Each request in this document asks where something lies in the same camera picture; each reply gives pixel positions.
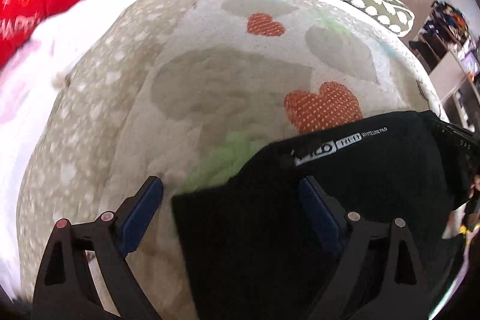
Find black pants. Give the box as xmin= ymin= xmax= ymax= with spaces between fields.
xmin=172 ymin=111 xmax=479 ymax=319

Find white shelf unit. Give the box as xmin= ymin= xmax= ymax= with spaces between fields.
xmin=408 ymin=0 xmax=479 ymax=136

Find heart pattern quilt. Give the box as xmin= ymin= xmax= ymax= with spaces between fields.
xmin=17 ymin=0 xmax=443 ymax=319

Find pink bed sheet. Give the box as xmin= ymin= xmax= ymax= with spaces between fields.
xmin=1 ymin=0 xmax=137 ymax=298

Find person's right hand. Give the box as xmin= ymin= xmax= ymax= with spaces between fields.
xmin=442 ymin=173 xmax=480 ymax=242

